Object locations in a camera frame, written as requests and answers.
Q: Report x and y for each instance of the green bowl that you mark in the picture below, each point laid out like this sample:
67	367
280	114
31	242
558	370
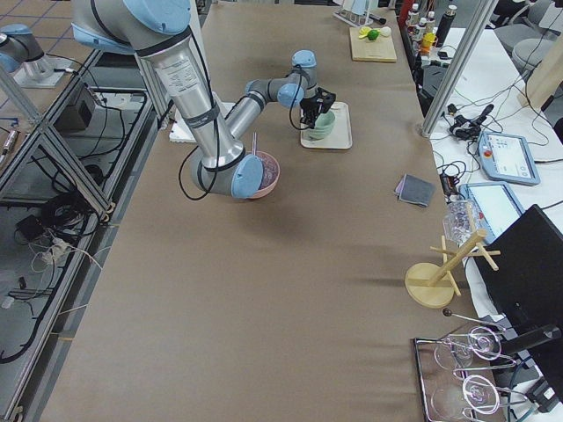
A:
323	126
318	134
325	120

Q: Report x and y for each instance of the black monitor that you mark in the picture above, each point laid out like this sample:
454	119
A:
527	289

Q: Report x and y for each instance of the green bowl on tray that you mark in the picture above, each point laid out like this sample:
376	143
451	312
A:
318	134

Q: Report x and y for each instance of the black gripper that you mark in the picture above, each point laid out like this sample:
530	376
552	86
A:
311	106

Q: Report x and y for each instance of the black glass rack tray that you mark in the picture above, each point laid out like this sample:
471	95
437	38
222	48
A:
456	377

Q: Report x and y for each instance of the clear wine glass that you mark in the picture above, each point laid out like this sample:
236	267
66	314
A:
458	351
469	400

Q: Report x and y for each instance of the white steamed bun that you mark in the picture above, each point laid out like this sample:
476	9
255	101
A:
385	31

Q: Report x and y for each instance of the aluminium frame post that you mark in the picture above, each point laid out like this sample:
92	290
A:
463	53

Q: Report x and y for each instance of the yellow lemon slices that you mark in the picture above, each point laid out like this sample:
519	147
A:
363	32

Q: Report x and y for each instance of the cream serving tray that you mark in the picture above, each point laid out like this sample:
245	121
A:
339	138

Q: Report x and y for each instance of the wooden cutting board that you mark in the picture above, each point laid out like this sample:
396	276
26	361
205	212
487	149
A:
364	50

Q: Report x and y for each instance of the pink bowl with ice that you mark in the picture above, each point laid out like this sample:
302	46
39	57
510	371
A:
270	176

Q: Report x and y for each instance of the grey folded cloth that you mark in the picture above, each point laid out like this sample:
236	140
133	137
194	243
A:
413	190

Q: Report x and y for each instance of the teach pendant tablet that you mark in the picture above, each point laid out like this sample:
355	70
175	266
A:
497	204
507	158

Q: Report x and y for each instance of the wooden mug tree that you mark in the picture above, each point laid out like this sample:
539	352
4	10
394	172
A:
433	286

